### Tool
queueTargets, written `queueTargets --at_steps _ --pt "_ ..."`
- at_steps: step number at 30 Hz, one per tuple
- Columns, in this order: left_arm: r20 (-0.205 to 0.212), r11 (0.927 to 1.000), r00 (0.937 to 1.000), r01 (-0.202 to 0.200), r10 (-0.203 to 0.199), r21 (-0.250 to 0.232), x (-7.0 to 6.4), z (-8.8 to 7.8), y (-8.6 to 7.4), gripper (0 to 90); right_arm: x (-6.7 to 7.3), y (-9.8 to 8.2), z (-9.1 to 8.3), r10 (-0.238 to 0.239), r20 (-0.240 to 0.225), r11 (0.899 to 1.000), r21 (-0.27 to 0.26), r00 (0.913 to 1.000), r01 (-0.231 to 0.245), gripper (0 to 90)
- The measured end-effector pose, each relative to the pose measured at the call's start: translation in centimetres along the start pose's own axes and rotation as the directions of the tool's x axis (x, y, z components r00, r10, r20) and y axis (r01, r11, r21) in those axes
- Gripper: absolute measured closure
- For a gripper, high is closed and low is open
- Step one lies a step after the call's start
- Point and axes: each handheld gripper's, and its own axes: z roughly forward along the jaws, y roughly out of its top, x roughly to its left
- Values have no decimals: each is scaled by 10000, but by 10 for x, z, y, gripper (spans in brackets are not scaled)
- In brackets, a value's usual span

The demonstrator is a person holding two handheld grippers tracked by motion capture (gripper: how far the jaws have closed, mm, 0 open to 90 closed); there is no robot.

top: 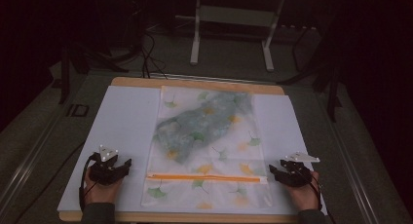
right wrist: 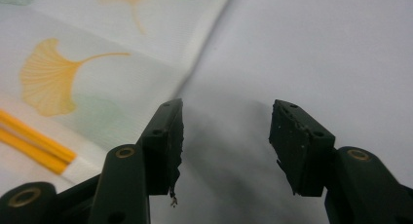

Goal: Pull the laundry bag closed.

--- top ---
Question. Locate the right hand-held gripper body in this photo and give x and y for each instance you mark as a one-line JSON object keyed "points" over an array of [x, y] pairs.
{"points": [[297, 172]]}

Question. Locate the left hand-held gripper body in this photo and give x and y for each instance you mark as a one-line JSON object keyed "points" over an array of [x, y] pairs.
{"points": [[104, 172]]}

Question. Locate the leaf print mesh laundry bag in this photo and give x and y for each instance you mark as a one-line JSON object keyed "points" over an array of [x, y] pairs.
{"points": [[211, 185]]}

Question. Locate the person's left hand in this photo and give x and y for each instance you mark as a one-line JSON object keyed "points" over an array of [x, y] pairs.
{"points": [[102, 191]]}

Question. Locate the person's right hand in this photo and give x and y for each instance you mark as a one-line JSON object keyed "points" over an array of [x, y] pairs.
{"points": [[303, 196]]}

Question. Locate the white table mat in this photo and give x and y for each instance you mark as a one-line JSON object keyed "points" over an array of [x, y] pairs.
{"points": [[126, 126]]}

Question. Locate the blue green garment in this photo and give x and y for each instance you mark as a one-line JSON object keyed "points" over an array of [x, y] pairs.
{"points": [[201, 126]]}

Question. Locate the black metal stand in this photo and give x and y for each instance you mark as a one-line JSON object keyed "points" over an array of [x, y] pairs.
{"points": [[84, 61], [328, 74]]}

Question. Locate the metal floor rail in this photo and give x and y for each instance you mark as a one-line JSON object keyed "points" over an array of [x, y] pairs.
{"points": [[29, 162], [350, 159]]}

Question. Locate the white metal table frame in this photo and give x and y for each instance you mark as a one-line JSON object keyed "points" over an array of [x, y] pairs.
{"points": [[233, 16]]}

